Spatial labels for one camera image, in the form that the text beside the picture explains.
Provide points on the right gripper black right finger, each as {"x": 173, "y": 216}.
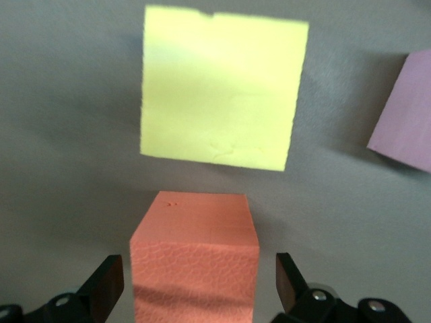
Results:
{"x": 296, "y": 296}

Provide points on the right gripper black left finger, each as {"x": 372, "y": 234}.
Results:
{"x": 101, "y": 292}

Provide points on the brown paper table cover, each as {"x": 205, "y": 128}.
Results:
{"x": 67, "y": 101}

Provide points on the pink foam cube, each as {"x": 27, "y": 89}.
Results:
{"x": 407, "y": 117}

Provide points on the yellow foam cube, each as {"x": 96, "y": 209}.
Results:
{"x": 222, "y": 91}

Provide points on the orange foam cube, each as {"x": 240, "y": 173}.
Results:
{"x": 195, "y": 255}

